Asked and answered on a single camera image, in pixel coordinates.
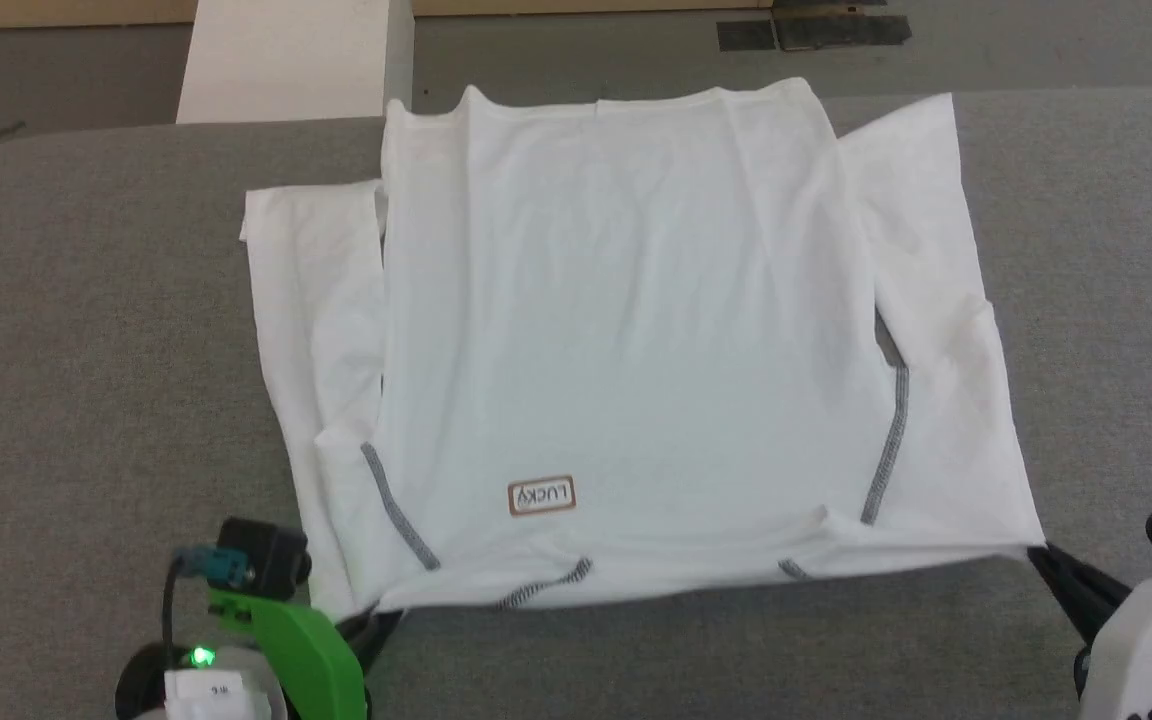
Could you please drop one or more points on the lemon print partition screen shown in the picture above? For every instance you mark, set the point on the lemon print partition screen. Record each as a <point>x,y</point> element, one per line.
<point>56,12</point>

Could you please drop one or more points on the white long-sleeve shirt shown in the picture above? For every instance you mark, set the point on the white long-sleeve shirt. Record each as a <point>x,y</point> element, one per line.
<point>636,340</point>

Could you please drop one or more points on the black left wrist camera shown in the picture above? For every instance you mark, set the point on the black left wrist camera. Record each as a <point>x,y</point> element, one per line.
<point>261,555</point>

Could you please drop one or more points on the black partition base plate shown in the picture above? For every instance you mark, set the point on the black partition base plate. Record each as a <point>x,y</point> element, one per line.
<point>841,25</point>

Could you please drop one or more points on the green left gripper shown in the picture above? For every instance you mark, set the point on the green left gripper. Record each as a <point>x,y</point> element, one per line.
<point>311,655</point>

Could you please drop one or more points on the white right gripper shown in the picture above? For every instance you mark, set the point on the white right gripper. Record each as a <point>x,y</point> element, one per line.
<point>1151,650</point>

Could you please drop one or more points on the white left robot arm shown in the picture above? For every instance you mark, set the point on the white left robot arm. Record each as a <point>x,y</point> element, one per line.
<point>211,695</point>

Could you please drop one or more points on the white rectangular box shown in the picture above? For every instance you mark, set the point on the white rectangular box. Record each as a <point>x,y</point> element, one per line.
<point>281,60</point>

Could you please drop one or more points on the small black floor mat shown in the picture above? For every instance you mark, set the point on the small black floor mat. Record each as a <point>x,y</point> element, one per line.
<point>746,35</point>

